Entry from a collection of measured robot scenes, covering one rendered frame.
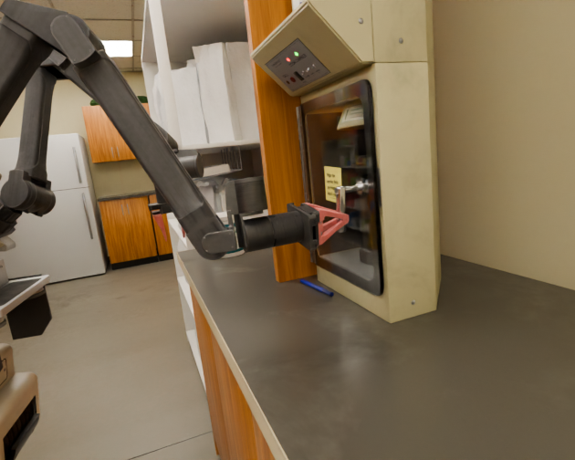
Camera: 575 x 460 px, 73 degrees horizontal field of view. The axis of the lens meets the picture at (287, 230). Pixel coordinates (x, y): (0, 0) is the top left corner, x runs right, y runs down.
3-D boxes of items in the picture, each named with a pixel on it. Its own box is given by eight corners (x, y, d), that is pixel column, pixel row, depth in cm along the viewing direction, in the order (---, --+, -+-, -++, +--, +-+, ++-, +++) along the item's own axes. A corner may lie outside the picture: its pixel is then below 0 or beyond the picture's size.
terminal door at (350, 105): (316, 263, 102) (300, 104, 95) (384, 297, 74) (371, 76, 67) (313, 264, 102) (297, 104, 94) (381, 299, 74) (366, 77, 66)
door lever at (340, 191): (364, 230, 75) (357, 226, 78) (364, 182, 72) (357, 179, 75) (339, 235, 74) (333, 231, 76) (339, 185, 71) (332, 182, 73)
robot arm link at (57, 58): (66, 77, 113) (38, 54, 103) (79, 62, 114) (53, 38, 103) (171, 164, 105) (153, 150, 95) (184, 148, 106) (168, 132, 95)
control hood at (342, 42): (299, 96, 95) (295, 53, 93) (375, 62, 65) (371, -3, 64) (255, 99, 91) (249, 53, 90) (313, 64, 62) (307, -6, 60)
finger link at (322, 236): (335, 195, 77) (291, 203, 74) (354, 203, 71) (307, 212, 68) (336, 227, 79) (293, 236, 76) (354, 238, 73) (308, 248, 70)
